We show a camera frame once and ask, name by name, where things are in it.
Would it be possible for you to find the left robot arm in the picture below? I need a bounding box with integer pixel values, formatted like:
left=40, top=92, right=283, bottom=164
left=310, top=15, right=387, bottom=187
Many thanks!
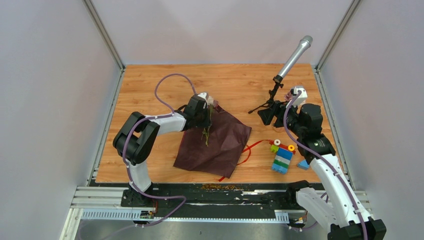
left=112, top=92, right=214, bottom=207

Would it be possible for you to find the blue triangular toy block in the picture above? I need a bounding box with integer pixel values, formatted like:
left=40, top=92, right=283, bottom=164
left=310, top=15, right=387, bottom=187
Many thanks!
left=297, top=159, right=310, bottom=170

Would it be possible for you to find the mauve rose with stem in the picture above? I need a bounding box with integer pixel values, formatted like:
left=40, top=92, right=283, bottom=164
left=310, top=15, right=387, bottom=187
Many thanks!
left=284, top=91, right=293, bottom=101

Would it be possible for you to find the silver microphone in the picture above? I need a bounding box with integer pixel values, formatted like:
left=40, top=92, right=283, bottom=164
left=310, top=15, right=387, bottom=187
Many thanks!
left=275, top=35, right=313, bottom=83

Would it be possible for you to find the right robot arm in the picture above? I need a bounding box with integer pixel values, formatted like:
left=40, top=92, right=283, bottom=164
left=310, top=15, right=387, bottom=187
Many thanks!
left=257, top=101, right=387, bottom=240

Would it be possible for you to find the red ribbon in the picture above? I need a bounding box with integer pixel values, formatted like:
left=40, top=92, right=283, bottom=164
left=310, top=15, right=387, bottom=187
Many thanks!
left=217, top=139, right=276, bottom=183

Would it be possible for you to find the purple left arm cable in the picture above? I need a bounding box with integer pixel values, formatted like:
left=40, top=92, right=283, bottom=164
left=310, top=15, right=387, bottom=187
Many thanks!
left=121, top=73, right=198, bottom=228

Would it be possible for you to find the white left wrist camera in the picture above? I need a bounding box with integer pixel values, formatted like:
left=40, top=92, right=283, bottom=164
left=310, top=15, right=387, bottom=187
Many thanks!
left=197, top=92, right=210, bottom=105

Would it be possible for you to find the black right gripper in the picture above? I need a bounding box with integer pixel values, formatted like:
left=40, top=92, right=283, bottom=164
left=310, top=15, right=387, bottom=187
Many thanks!
left=257, top=99, right=305, bottom=138

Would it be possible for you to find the maroon flower bouquet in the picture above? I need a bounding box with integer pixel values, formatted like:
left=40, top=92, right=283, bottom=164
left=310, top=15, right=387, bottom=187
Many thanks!
left=173, top=105, right=252, bottom=178

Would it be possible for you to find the black tripod stand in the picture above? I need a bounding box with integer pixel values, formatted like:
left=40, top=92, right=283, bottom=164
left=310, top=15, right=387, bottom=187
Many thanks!
left=248, top=74, right=284, bottom=114

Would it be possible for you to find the colourful toy block stack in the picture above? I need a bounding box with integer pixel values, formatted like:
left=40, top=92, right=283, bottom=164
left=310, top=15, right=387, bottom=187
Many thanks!
left=268, top=139, right=296, bottom=174

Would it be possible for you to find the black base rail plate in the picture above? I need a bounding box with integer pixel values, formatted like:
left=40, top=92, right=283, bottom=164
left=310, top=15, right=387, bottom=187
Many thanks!
left=120, top=183, right=306, bottom=220

